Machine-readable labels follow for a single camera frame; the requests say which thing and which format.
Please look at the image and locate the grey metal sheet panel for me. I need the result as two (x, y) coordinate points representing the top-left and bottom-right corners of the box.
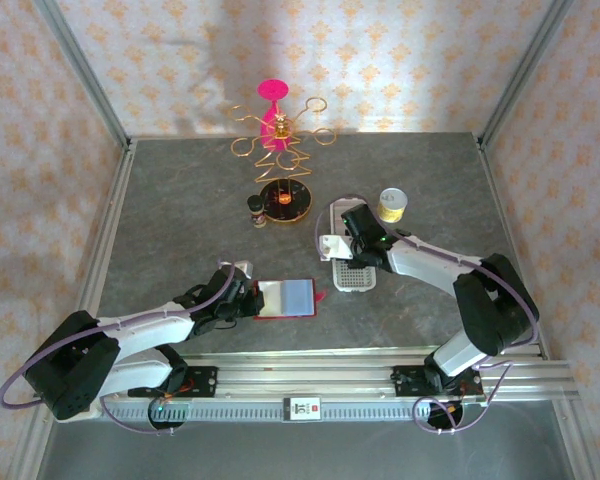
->
(32, 402), (589, 480)

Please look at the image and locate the aluminium frame post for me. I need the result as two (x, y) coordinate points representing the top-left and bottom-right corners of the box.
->
(32, 0), (134, 151)
(477, 0), (576, 151)

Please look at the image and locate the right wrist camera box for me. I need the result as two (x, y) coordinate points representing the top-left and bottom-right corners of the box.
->
(319, 234), (354, 262)

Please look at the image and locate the gold wire glass rack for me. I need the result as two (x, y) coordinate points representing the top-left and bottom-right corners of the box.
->
(229, 97), (337, 225)

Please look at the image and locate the white label tag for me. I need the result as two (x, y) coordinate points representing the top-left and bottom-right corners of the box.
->
(283, 396), (323, 423)

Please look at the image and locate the yellow tin can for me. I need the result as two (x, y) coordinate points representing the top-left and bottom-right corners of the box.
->
(377, 187), (410, 224)

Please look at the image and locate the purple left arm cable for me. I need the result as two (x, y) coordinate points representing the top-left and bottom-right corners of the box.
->
(0, 258), (237, 437)

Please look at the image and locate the small dark bottle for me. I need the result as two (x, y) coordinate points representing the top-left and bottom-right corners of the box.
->
(247, 194), (268, 230)

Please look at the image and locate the red card holder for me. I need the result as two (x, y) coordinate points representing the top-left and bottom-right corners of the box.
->
(252, 278), (327, 321)

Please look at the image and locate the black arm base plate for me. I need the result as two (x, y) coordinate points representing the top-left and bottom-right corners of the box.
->
(127, 366), (220, 400)
(392, 364), (484, 400)

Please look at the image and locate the aluminium table side rail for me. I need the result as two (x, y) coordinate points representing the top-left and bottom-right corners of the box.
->
(64, 139), (139, 351)
(477, 137), (551, 360)

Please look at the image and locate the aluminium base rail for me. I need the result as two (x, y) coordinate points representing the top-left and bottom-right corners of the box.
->
(97, 349), (580, 402)

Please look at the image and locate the pink wine glass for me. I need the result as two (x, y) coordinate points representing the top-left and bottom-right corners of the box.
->
(257, 78), (290, 153)

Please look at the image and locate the grey slotted cable duct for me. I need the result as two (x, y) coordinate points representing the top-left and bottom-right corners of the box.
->
(99, 399), (486, 424)

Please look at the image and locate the white perforated plastic tray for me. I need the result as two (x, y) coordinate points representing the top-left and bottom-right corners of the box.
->
(328, 197), (379, 292)

